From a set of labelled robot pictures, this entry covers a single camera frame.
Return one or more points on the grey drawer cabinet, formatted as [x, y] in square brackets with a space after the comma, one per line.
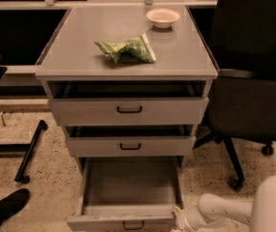
[180, 53]

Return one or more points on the black table leg base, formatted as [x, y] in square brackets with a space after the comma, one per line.
[26, 149]

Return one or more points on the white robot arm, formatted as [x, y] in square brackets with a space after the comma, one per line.
[259, 214]

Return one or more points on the white bowl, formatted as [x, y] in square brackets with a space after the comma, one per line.
[162, 18]

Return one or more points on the green chip bag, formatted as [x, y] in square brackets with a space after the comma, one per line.
[139, 47]

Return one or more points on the grey middle drawer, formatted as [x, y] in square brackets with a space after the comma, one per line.
[129, 141]

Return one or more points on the black shoe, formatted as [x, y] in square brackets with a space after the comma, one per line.
[13, 203]

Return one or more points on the black office chair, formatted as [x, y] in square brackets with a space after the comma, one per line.
[242, 99]

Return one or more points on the grey bottom drawer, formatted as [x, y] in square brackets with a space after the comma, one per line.
[129, 194]

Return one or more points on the grey top drawer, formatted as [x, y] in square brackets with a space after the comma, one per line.
[112, 103]

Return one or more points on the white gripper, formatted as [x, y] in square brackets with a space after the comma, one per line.
[192, 218]

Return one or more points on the grey drawer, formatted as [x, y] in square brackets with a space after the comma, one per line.
[129, 194]
[129, 141]
[112, 103]

